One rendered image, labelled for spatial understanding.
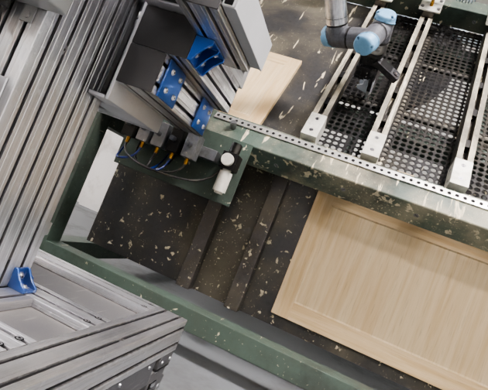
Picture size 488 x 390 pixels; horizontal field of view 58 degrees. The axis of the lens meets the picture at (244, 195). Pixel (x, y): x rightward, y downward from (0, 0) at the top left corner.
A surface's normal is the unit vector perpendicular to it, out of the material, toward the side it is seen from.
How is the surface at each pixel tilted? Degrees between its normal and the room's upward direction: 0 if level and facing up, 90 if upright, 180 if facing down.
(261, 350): 90
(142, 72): 90
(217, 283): 90
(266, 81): 58
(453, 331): 90
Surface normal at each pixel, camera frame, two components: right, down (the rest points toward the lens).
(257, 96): 0.01, -0.62
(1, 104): -0.21, -0.14
